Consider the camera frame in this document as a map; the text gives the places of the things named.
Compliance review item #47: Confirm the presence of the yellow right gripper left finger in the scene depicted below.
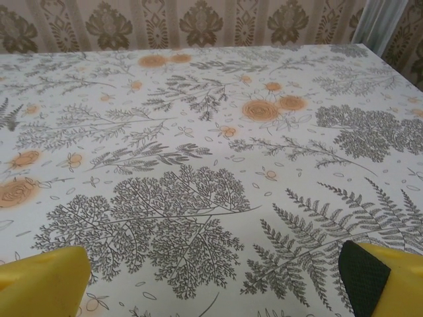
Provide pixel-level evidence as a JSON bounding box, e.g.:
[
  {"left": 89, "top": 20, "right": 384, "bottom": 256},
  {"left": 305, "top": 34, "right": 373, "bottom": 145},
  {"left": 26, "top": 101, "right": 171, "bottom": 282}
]
[{"left": 0, "top": 245, "right": 92, "bottom": 317}]

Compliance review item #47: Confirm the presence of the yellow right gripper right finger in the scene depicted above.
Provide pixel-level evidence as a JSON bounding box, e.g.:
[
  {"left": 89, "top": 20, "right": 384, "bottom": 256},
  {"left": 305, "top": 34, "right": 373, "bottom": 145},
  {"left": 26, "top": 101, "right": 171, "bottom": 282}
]
[{"left": 338, "top": 239, "right": 423, "bottom": 317}]

